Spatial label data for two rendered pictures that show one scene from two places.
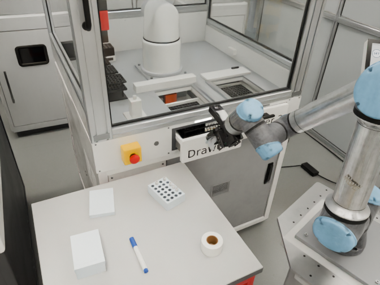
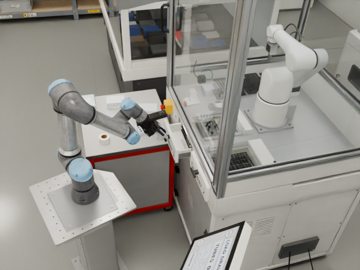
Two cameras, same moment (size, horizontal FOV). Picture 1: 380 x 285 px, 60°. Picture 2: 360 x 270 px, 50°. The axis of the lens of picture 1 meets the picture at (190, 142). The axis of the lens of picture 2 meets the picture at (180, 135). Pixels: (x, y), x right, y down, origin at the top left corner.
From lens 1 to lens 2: 2.44 m
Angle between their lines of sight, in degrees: 75
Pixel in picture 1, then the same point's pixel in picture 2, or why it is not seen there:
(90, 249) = (114, 99)
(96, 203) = (146, 105)
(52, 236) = (132, 95)
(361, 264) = (65, 194)
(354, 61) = not seen: outside the picture
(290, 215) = (112, 179)
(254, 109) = (123, 102)
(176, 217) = not seen: hidden behind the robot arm
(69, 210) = (147, 99)
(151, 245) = not seen: hidden behind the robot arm
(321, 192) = (125, 204)
